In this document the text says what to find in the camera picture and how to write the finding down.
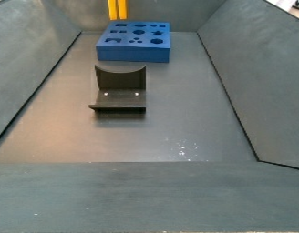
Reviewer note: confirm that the black curved stand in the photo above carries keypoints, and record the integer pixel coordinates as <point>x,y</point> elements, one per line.
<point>122,90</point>

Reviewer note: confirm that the yellow double-square block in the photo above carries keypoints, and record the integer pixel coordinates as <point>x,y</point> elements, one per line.
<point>118,9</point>

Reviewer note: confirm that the blue shape-sorting board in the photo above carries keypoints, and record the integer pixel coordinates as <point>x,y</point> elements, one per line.
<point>135,41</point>

